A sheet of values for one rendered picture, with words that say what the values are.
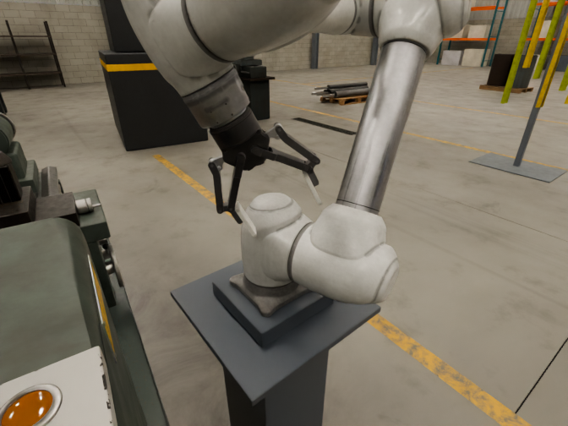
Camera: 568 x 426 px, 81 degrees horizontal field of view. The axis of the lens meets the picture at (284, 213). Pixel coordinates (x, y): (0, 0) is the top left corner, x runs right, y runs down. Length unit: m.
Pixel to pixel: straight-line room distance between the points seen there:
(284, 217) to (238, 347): 0.34
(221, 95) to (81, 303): 0.33
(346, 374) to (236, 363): 1.00
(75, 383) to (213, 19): 0.35
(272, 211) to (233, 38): 0.45
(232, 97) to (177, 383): 1.50
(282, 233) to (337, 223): 0.13
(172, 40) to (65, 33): 14.14
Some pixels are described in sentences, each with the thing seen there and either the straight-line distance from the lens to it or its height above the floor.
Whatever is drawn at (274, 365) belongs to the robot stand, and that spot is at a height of 0.75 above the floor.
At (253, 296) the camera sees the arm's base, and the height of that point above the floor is 0.82.
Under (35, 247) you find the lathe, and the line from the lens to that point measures 0.37.
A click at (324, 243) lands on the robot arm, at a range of 0.72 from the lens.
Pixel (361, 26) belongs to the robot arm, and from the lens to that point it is 0.92.
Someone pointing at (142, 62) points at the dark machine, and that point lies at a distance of 5.12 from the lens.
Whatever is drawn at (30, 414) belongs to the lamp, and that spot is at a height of 1.26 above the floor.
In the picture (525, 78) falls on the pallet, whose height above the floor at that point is 0.40.
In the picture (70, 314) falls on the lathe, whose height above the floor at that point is 1.26.
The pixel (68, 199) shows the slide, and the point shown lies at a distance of 1.25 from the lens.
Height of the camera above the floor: 1.42
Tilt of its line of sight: 28 degrees down
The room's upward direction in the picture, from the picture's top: straight up
